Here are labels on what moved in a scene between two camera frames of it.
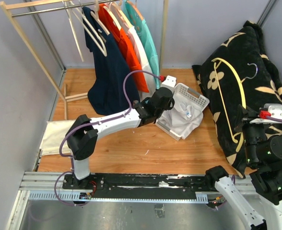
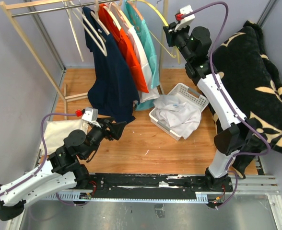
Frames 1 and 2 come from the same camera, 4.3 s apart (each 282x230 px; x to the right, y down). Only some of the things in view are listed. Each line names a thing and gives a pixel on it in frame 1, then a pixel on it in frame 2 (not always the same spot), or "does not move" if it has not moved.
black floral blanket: (236, 72) does not move
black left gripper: (169, 106) to (116, 129)
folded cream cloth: (55, 131) does not move
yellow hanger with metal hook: (233, 135) to (158, 12)
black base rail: (141, 186) does not move
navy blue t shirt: (106, 94) does not move
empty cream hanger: (73, 28) does not move
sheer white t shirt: (182, 119) does not move
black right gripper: (243, 116) to (170, 34)
